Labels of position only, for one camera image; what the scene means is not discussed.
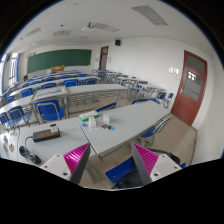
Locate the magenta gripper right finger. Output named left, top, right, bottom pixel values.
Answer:
left=131, top=144, right=159, bottom=185

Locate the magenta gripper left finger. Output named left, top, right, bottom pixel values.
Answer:
left=64, top=143, right=90, bottom=184

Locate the white charger plug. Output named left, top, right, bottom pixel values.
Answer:
left=50, top=124, right=59, bottom=133

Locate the blue chair near gripper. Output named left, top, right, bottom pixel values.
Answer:
left=104, top=153, right=187, bottom=190

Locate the blue chair under desk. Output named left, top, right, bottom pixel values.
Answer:
left=139, top=116, right=171, bottom=147

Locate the black power strip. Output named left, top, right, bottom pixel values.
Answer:
left=33, top=129, right=60, bottom=142

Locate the small white box left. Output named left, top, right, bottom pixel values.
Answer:
left=89, top=117, right=96, bottom=127

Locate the small white box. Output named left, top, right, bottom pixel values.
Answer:
left=89, top=117, right=96, bottom=127
left=103, top=114, right=110, bottom=125

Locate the grey desk left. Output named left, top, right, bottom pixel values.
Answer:
left=0, top=116, right=101, bottom=184

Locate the grey desk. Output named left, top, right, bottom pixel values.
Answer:
left=0, top=116, right=101, bottom=184
left=82, top=101, right=170, bottom=156

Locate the grey desk right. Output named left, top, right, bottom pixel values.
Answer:
left=82, top=101, right=170, bottom=156

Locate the small blue object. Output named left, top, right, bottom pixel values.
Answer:
left=108, top=125, right=115, bottom=130

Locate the white green flat box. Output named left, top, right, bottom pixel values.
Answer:
left=79, top=110, right=99, bottom=121

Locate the small white box right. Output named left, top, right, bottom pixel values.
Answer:
left=103, top=114, right=110, bottom=125

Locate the blue chair second row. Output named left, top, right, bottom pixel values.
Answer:
left=34, top=99, right=65, bottom=122

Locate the grey desk second row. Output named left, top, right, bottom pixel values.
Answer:
left=30, top=84, right=127, bottom=116

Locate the red brown door near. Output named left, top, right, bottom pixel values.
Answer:
left=171, top=51, right=207, bottom=126

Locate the red brown door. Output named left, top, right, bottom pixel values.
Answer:
left=99, top=46, right=109, bottom=70
left=171, top=51, right=207, bottom=126

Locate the wooden lectern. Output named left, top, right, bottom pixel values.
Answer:
left=50, top=65, right=65, bottom=72

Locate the green chalkboard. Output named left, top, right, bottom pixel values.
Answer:
left=27, top=49, right=92, bottom=73

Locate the red brown door far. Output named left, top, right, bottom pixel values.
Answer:
left=99, top=46, right=109, bottom=70

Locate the black coiled power cable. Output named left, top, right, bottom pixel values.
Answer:
left=18, top=135, right=42, bottom=166

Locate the black wall speaker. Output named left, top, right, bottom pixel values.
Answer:
left=115, top=40, right=121, bottom=46

